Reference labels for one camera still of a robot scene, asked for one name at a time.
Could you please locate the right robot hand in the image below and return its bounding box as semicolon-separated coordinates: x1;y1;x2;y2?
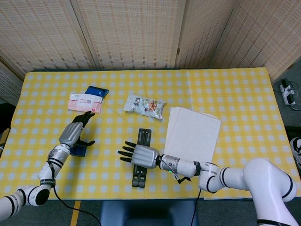
117;141;162;170

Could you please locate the blue toy building brick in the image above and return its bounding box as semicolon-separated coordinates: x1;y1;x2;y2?
70;140;87;157

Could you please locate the black folding laptop stand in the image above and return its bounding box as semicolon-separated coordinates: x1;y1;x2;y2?
131;128;152;188

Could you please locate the stack of lined paper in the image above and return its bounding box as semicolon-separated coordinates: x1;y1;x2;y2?
164;106;222;164

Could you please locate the white power strip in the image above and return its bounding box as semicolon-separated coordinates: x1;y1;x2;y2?
279;79;297;106

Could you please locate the yellow checked tablecloth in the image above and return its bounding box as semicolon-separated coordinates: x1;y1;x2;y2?
0;67;301;201

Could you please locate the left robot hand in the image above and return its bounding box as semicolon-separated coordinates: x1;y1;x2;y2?
58;111;96;151

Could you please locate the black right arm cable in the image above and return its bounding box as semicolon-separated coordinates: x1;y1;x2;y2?
190;187;202;226

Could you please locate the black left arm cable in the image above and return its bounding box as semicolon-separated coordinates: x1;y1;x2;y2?
48;162;102;226

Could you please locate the brown wooden piece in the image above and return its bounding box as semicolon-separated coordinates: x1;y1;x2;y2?
0;128;10;151

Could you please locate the pink wet wipes pack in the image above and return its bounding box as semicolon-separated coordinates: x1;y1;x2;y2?
67;93;104;114

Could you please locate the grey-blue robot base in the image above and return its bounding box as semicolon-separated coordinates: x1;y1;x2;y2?
100;200;199;226

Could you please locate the woven folding screen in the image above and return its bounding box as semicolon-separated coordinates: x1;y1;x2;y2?
0;0;301;99

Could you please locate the white snack bag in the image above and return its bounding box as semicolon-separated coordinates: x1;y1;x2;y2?
123;94;166;120

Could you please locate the black and white sneaker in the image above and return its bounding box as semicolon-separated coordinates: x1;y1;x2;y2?
289;137;301;170

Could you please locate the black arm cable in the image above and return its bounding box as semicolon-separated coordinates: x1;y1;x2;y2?
48;162;102;226
190;187;202;226

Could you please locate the blue plastic packet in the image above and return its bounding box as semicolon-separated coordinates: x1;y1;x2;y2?
84;85;110;97

